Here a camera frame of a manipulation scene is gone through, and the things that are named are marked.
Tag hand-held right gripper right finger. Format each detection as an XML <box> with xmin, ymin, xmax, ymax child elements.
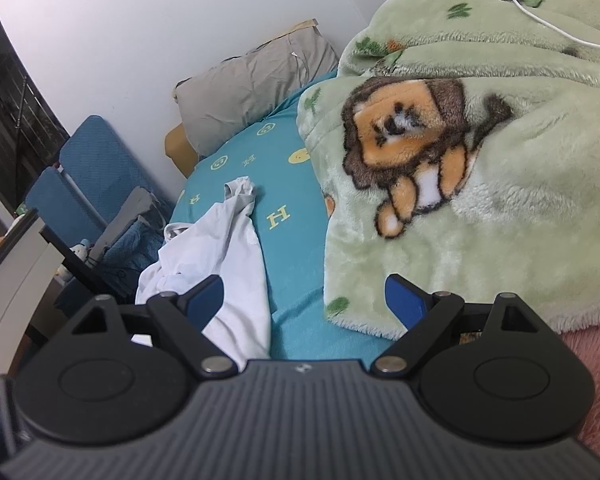
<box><xmin>370</xmin><ymin>273</ymin><xmax>544</xmax><ymax>377</ymax></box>

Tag grey cloth on chair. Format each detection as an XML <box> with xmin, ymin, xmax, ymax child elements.
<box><xmin>91</xmin><ymin>186</ymin><xmax>156</xmax><ymax>262</ymax></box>

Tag green lion print blanket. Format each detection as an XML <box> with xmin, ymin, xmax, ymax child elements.
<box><xmin>296</xmin><ymin>0</ymin><xmax>600</xmax><ymax>337</ymax></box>

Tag grey pillow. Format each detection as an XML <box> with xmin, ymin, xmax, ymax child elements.
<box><xmin>174</xmin><ymin>32</ymin><xmax>340</xmax><ymax>157</ymax></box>

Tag pink fluffy blanket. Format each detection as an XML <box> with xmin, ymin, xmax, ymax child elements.
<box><xmin>560</xmin><ymin>316</ymin><xmax>600</xmax><ymax>471</ymax></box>

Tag blue folding chair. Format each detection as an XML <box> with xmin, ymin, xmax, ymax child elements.
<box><xmin>24</xmin><ymin>115</ymin><xmax>177</xmax><ymax>301</ymax></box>

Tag white t-shirt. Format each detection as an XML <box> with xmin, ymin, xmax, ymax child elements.
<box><xmin>130</xmin><ymin>176</ymin><xmax>273</xmax><ymax>367</ymax></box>

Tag dark window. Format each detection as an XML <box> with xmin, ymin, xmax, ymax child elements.
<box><xmin>0</xmin><ymin>0</ymin><xmax>71</xmax><ymax>196</ymax></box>

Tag small plush toy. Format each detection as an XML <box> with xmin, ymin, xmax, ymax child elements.
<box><xmin>55</xmin><ymin>239</ymin><xmax>93</xmax><ymax>281</ymax></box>

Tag teal printed bed sheet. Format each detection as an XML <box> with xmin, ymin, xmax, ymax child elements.
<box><xmin>166</xmin><ymin>71</ymin><xmax>396</xmax><ymax>361</ymax></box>

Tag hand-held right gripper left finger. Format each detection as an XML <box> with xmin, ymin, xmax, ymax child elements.
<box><xmin>66</xmin><ymin>274</ymin><xmax>240</xmax><ymax>377</ymax></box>

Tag white desk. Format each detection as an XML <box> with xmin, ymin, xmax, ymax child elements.
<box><xmin>0</xmin><ymin>207</ymin><xmax>63</xmax><ymax>376</ymax></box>

